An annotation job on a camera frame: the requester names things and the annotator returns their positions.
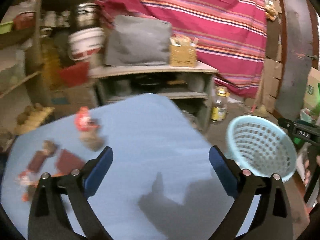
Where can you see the yellow egg tray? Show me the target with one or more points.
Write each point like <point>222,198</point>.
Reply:
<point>33,117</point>

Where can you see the red snack wrapper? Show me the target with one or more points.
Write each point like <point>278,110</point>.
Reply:
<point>84,122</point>

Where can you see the white plastic bucket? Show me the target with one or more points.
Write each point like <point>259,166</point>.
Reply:
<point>84,43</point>

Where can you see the dark wooden door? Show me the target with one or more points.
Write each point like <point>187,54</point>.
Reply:
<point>299,54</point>

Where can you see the red striped cloth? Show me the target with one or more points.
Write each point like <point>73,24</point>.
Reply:
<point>231,34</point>

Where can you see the yellow oil jug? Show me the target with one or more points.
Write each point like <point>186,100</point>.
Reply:
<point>51,63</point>

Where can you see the grey cloth cover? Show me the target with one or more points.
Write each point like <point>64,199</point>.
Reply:
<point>137,41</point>

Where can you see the orange red noodle wrapper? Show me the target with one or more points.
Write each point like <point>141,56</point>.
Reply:
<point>27,178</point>

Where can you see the person's right hand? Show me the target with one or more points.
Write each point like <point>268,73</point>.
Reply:
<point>309,166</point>

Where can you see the straw broom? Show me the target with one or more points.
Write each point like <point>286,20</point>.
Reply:
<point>258,108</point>

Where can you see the red plastic basin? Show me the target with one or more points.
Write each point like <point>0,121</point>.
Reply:
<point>75,75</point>

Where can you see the wooden wall shelf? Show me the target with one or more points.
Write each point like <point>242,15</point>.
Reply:
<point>19,37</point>

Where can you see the dark red flat packet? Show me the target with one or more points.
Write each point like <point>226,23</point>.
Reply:
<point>67,162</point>

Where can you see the cardboard box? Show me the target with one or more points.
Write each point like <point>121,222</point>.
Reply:
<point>311,97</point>

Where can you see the white wooden shelf unit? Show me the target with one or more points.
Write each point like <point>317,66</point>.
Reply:
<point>189,87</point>

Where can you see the clear oil bottle yellow label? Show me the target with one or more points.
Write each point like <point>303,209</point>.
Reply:
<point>219,107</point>

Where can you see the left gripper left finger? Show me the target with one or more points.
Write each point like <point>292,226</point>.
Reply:
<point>48,218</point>

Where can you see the green bin with bag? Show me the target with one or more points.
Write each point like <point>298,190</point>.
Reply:
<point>305,116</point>

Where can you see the light blue plastic basket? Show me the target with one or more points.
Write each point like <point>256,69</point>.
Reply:
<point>260,146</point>

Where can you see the brown paper ball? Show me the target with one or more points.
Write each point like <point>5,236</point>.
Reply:
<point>91,140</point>

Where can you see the steel cooking pot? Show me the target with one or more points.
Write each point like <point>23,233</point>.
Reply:
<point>86,15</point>

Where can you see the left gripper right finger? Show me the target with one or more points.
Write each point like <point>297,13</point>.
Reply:
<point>272,219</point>

